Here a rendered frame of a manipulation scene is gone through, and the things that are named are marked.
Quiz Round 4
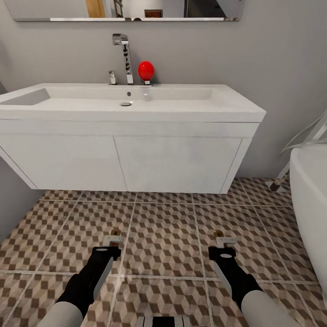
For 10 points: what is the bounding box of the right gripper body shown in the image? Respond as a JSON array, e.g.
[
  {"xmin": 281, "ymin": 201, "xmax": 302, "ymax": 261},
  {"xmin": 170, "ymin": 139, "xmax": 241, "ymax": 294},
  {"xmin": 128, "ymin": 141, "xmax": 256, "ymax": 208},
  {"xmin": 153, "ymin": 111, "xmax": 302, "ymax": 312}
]
[{"xmin": 208, "ymin": 247, "xmax": 235, "ymax": 261}]

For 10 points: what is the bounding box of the mousetrap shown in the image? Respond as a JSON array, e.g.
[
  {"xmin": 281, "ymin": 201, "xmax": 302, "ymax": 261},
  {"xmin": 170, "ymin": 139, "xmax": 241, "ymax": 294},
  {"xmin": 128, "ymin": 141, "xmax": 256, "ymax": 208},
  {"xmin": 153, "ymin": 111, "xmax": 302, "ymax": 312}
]
[
  {"xmin": 213, "ymin": 231, "xmax": 228, "ymax": 247},
  {"xmin": 110, "ymin": 229, "xmax": 121, "ymax": 247}
]

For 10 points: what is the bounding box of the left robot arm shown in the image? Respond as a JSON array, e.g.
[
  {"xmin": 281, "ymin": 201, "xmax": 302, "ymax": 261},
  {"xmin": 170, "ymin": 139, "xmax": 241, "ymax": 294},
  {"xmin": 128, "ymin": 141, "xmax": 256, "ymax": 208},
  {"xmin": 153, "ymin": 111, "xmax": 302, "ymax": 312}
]
[{"xmin": 36, "ymin": 235, "xmax": 124, "ymax": 327}]

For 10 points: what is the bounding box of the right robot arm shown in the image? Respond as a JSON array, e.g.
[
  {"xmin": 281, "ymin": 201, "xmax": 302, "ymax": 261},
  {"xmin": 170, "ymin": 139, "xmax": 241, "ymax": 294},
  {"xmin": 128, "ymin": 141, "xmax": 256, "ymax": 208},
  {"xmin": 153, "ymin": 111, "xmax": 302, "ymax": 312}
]
[{"xmin": 208, "ymin": 237, "xmax": 303, "ymax": 327}]

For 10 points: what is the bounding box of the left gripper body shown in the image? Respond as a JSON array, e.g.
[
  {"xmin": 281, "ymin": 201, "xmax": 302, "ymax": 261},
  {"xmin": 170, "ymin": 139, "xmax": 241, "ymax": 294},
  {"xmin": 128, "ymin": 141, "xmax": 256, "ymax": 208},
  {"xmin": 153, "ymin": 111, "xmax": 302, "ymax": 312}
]
[{"xmin": 92, "ymin": 247, "xmax": 119, "ymax": 261}]

